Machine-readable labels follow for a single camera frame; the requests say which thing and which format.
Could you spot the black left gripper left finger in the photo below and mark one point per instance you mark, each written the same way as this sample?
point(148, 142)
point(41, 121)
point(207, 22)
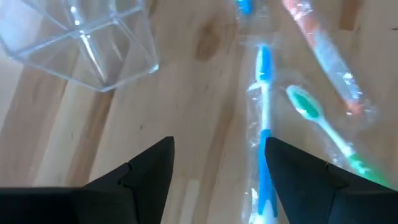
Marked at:
point(124, 202)

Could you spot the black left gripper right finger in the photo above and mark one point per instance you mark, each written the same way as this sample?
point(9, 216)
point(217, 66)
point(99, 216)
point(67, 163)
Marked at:
point(326, 199)

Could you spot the green toothbrush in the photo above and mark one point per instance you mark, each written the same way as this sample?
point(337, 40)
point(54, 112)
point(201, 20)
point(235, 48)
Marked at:
point(306, 105)

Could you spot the orange toothbrush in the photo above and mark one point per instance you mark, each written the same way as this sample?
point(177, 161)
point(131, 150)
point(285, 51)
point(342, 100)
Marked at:
point(326, 56)

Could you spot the clear acrylic organizer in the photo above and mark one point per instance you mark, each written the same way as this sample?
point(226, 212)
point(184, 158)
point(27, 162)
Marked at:
point(77, 46)

